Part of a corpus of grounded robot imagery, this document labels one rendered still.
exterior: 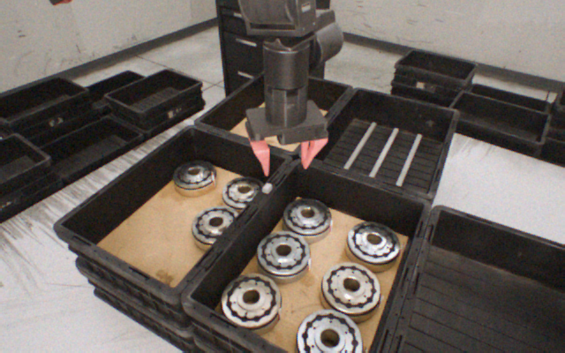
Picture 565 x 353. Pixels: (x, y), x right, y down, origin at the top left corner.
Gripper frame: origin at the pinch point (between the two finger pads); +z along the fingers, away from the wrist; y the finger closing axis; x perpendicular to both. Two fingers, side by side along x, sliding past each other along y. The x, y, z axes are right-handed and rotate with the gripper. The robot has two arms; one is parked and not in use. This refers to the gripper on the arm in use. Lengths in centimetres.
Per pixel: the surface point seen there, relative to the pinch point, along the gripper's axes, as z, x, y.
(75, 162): 70, -110, 70
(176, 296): 13.7, 9.4, 20.0
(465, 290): 23.6, 16.8, -29.8
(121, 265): 13.2, 1.5, 28.2
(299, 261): 20.6, 4.0, -1.7
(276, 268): 20.6, 4.3, 2.8
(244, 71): 65, -172, -25
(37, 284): 36, -17, 54
